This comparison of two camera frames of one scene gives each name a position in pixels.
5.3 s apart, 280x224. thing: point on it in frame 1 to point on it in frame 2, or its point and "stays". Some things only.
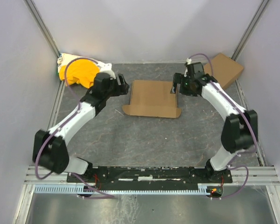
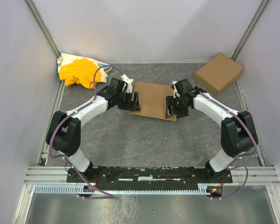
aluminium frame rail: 241,176 stays
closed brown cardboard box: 225,70 stays
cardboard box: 152,98 stays
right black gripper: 177,80 to 173,107
